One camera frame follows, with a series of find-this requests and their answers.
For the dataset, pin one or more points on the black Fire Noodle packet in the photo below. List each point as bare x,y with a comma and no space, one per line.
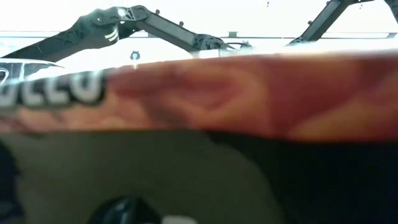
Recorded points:
217,93

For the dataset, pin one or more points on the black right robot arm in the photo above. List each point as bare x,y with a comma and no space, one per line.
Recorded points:
323,18

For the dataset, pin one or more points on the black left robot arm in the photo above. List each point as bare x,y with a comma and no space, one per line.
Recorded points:
77,34

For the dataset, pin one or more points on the black ceiling spotlight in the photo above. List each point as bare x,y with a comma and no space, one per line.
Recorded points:
134,56

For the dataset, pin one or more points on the black ceiling light rail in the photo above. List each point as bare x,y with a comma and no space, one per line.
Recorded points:
232,34

